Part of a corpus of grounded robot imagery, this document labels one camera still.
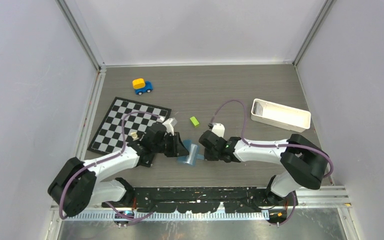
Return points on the white plastic box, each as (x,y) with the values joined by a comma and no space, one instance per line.
(282,116)

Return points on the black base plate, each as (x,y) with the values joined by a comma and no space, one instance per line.
(196,200)

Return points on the blue yellow toy car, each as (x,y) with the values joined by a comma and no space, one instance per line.
(141,86)

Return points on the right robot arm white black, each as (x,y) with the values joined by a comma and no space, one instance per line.
(304,163)

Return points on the aluminium frame rail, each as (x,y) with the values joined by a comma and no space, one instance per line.
(327,197)

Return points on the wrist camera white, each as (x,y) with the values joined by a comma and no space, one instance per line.
(217,128)
(169,124)

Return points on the black white chessboard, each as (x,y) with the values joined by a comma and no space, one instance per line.
(123,117)

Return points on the blue card holder wallet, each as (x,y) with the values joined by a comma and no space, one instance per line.
(193,155)

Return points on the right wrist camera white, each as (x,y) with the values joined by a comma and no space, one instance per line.
(217,128)

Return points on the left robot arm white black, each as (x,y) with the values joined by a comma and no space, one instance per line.
(80,184)

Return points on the stack of credit cards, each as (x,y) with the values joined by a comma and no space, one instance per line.
(258,109)

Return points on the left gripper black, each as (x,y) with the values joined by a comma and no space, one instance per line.
(178,149)

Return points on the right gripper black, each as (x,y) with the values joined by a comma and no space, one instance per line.
(208,157)

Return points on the green block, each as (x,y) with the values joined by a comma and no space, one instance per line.
(194,121)

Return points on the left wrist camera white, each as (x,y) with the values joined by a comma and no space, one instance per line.
(169,124)

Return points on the beige chess piece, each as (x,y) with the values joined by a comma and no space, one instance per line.
(134,135)

